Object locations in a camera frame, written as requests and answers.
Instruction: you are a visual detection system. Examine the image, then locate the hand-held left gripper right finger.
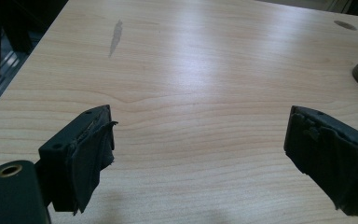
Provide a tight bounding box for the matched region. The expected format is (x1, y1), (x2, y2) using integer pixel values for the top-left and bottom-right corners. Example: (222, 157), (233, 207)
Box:
(283, 105), (358, 217)

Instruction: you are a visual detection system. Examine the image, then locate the aluminium frame rail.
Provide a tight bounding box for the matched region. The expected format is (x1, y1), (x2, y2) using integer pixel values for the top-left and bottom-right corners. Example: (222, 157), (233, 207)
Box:
(0, 49), (29, 122)

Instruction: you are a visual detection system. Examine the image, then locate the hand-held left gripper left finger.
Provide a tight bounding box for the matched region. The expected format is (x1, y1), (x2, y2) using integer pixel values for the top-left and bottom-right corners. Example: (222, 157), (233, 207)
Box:
(35, 105), (119, 217)

